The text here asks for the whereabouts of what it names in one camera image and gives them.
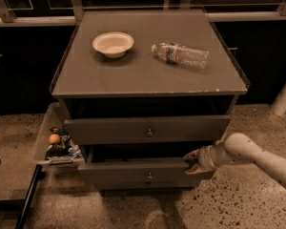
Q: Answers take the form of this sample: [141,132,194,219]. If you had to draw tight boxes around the grey drawer cabinet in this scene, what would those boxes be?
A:
[49,9,251,192]

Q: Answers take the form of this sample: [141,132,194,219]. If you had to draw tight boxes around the grey bottom drawer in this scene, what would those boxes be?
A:
[94,182,198,190]

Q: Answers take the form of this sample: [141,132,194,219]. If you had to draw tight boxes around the black metal bar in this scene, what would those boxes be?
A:
[14,164,42,229]

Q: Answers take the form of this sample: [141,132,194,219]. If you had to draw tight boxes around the clear plastic water bottle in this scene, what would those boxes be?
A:
[151,42,209,70]

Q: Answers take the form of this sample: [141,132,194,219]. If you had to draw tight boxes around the orange fruit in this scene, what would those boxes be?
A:
[49,134,60,144]

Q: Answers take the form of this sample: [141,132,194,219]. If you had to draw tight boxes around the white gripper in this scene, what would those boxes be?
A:
[183,146,218,176]

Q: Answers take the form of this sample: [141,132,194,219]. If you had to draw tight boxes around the grey drawer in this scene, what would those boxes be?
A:
[77,145,214,187]
[64,115,231,145]
[94,182,198,190]

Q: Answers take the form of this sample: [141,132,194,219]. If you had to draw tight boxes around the small plastic bottle in bin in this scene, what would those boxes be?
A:
[69,145,81,158]

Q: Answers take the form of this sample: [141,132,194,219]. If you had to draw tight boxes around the clear plastic storage bin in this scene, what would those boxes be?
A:
[33,102,84,166]

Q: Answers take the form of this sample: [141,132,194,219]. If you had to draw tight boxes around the white paper bowl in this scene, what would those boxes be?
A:
[92,31,134,58]

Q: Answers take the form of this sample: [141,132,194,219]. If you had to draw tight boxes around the grey top drawer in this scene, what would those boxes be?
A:
[64,115,231,145]

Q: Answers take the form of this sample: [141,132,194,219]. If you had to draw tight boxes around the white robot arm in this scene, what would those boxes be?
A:
[183,133,286,189]

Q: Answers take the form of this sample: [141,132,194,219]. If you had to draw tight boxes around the white post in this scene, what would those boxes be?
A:
[271,83,286,116]

